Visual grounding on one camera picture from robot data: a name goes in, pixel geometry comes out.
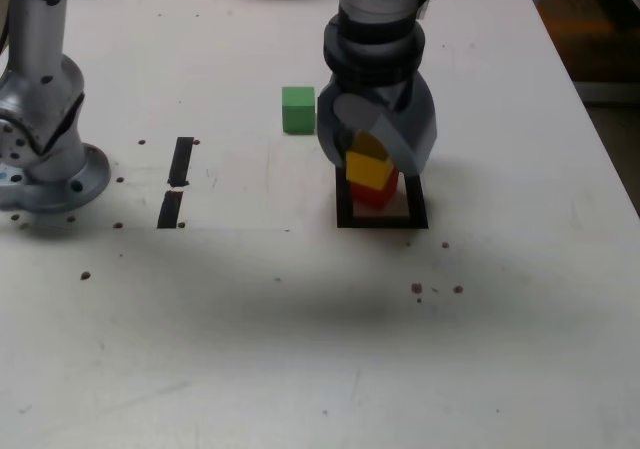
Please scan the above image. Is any green cube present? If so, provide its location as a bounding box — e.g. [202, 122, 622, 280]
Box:
[281, 86, 317, 135]

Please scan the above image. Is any red cube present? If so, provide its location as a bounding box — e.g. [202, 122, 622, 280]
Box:
[349, 168, 401, 211]

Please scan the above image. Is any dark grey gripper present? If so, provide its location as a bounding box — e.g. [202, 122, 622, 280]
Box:
[316, 78, 440, 177]

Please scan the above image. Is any black tape strip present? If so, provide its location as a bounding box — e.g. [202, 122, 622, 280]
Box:
[156, 136, 195, 230]

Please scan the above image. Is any yellow cube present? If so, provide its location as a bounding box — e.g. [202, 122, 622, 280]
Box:
[345, 132, 394, 191]

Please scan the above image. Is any black tape square outline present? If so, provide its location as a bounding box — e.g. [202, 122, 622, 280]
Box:
[335, 165, 430, 230]

